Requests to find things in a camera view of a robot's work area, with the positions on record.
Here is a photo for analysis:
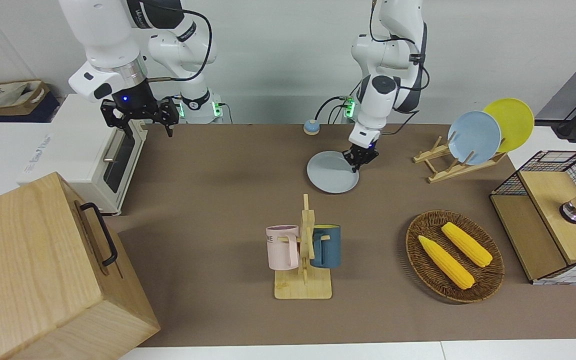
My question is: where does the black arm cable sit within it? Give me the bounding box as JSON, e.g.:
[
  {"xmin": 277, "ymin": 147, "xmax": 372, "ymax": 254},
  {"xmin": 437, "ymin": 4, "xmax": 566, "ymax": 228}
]
[
  {"xmin": 140, "ymin": 0, "xmax": 214, "ymax": 82},
  {"xmin": 368, "ymin": 0, "xmax": 431, "ymax": 92}
]

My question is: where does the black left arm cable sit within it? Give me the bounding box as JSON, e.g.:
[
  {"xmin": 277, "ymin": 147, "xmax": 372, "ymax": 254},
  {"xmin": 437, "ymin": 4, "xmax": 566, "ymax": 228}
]
[{"xmin": 368, "ymin": 0, "xmax": 431, "ymax": 92}]

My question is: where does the yellow plate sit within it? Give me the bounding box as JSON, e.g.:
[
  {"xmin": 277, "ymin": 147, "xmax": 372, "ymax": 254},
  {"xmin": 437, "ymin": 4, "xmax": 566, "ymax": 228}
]
[{"xmin": 483, "ymin": 98, "xmax": 535, "ymax": 154}]

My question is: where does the silver oven door handle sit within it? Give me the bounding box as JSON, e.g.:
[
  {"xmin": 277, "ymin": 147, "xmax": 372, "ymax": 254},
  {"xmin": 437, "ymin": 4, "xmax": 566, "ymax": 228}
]
[{"xmin": 103, "ymin": 130, "xmax": 127, "ymax": 164}]

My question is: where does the brown wicker basket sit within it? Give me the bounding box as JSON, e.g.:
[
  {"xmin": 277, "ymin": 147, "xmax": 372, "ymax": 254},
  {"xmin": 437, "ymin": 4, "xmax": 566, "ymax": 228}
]
[{"xmin": 405, "ymin": 209, "xmax": 506, "ymax": 304}]

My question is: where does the cardboard box with bag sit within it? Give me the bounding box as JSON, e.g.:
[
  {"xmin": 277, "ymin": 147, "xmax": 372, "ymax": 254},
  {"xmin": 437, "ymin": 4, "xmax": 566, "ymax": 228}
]
[{"xmin": 0, "ymin": 79, "xmax": 61, "ymax": 136}]

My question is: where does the wire mesh wooden shelf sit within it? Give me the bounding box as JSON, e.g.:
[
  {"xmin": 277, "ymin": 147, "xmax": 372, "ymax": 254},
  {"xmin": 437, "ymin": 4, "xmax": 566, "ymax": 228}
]
[{"xmin": 489, "ymin": 150, "xmax": 576, "ymax": 286}]

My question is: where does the wooden drawer box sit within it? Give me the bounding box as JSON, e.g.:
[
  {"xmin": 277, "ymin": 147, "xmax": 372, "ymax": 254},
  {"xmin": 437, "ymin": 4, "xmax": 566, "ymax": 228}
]
[{"xmin": 0, "ymin": 171, "xmax": 161, "ymax": 360}]

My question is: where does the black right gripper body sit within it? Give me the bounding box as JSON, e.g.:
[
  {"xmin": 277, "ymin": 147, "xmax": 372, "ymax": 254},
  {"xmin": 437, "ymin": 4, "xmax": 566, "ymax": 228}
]
[{"xmin": 100, "ymin": 81, "xmax": 180, "ymax": 127}]

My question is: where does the pink mug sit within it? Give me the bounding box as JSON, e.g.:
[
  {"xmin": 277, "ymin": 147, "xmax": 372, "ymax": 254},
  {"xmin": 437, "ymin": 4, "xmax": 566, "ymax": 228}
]
[{"xmin": 266, "ymin": 225, "xmax": 301, "ymax": 271}]

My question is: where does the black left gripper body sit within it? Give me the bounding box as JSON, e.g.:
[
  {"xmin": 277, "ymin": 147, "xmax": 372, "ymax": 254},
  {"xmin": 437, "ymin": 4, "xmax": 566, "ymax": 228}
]
[{"xmin": 348, "ymin": 142, "xmax": 380, "ymax": 162}]

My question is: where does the white toaster oven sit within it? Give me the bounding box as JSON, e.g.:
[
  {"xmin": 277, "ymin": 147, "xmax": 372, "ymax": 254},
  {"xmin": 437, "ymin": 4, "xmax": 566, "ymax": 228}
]
[{"xmin": 16, "ymin": 93, "xmax": 148, "ymax": 216}]

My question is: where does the yellow corn cob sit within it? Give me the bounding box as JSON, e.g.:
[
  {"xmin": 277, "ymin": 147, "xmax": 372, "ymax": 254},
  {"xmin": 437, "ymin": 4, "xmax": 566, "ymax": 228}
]
[
  {"xmin": 418, "ymin": 235, "xmax": 475, "ymax": 290},
  {"xmin": 441, "ymin": 222, "xmax": 493, "ymax": 268}
]

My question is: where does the wooden mug rack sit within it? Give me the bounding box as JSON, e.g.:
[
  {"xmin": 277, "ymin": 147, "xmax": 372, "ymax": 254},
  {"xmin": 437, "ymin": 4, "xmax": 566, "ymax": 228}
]
[{"xmin": 274, "ymin": 194, "xmax": 333, "ymax": 301}]

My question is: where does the black metal drawer handle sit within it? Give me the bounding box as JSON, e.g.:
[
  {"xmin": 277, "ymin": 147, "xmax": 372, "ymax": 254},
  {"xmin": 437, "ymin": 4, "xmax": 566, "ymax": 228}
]
[{"xmin": 80, "ymin": 202, "xmax": 119, "ymax": 267}]

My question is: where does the light blue plate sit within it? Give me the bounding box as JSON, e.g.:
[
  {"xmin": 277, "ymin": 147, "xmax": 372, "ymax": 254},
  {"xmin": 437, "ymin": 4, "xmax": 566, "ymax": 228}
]
[{"xmin": 447, "ymin": 110, "xmax": 502, "ymax": 166}]

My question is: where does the gray round plate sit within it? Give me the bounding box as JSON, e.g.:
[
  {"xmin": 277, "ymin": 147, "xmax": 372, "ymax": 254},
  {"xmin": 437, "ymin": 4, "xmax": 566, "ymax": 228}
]
[{"xmin": 306, "ymin": 151, "xmax": 360, "ymax": 194}]

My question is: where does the wooden plate rack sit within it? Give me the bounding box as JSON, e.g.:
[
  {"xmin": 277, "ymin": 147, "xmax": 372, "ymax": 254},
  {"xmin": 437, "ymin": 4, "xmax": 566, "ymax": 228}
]
[{"xmin": 413, "ymin": 131, "xmax": 508, "ymax": 184}]

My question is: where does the black base cable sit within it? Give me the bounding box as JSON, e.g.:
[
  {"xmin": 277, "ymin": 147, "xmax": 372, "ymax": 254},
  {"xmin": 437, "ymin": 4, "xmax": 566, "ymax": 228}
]
[{"xmin": 315, "ymin": 95, "xmax": 355, "ymax": 124}]

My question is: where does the brown table mat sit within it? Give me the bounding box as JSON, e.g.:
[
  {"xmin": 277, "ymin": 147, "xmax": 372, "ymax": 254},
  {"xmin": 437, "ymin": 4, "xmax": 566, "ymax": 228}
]
[{"xmin": 103, "ymin": 122, "xmax": 576, "ymax": 348}]

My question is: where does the dark blue mug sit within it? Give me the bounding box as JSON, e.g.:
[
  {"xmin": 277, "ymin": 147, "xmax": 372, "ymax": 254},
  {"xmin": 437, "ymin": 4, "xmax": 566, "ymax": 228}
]
[{"xmin": 311, "ymin": 224, "xmax": 342, "ymax": 269}]

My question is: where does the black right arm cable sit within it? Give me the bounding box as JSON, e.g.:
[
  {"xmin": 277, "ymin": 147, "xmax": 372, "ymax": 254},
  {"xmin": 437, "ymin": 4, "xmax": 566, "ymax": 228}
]
[{"xmin": 140, "ymin": 0, "xmax": 214, "ymax": 82}]

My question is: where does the black printed velcro strap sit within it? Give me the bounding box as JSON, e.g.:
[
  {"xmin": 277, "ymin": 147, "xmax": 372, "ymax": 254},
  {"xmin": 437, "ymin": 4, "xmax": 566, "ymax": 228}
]
[{"xmin": 128, "ymin": 0, "xmax": 185, "ymax": 30}]

